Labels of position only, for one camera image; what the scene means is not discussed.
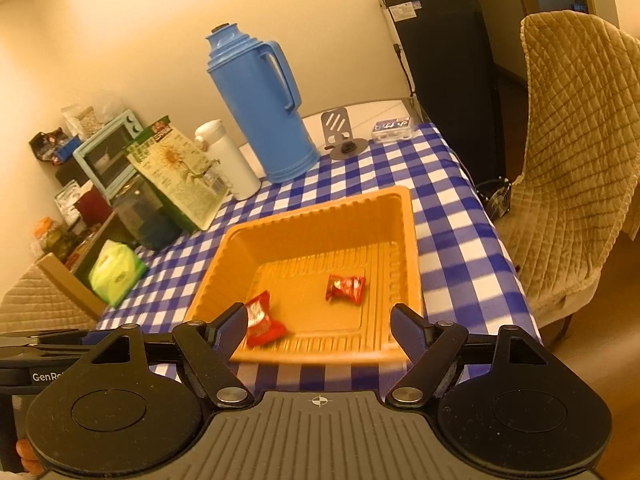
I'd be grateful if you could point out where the red candy packet front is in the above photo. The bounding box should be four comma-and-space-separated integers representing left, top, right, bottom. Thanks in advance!
245, 290, 288, 348

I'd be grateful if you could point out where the small red candy packet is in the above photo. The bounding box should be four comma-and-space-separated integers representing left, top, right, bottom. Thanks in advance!
326, 274, 366, 306

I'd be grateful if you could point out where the person left hand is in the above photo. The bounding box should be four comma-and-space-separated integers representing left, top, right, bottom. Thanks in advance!
15, 439, 44, 477

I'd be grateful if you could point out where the beige quilted chair left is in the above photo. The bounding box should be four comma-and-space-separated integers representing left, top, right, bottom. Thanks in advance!
0, 264, 99, 334

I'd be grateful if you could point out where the beige quilted chair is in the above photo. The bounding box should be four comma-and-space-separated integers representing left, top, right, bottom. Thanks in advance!
0, 264, 99, 334
495, 10, 639, 327

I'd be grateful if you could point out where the blue white checkered tablecloth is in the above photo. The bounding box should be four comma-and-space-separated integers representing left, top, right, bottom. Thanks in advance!
99, 125, 537, 392

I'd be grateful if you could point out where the green tissue pack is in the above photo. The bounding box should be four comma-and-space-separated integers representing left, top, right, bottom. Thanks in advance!
88, 240, 148, 309

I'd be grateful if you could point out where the orange plastic tray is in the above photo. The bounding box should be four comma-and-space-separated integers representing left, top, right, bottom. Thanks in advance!
186, 186, 424, 365

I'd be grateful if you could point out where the dark glass jar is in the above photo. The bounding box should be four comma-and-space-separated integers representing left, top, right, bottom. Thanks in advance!
112, 174, 182, 252

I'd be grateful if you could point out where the green sunflower seed bag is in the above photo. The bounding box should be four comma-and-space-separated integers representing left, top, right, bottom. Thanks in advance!
125, 115, 230, 231

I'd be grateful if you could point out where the dark red box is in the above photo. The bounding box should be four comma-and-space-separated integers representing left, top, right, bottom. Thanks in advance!
74, 188, 113, 226

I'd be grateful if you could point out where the white insulated bottle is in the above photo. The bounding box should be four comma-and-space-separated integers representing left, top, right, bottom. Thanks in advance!
194, 119, 262, 200

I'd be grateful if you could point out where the beige quilted chair right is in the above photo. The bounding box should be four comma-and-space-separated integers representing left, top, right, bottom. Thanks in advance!
495, 10, 639, 327

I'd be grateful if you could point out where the light blue toaster oven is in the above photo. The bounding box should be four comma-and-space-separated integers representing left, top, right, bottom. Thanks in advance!
73, 110, 143, 202

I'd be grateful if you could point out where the clear small plastic box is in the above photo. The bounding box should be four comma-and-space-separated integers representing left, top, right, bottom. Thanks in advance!
371, 116, 414, 144

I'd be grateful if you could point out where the grey phone stand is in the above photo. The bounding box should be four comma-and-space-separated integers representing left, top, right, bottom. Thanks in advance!
320, 107, 369, 160

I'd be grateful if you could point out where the blue thermos jug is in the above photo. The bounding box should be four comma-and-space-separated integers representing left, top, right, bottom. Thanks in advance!
207, 23, 320, 183

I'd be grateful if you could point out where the black cabinet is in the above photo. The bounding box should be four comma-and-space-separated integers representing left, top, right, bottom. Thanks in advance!
381, 0, 506, 183

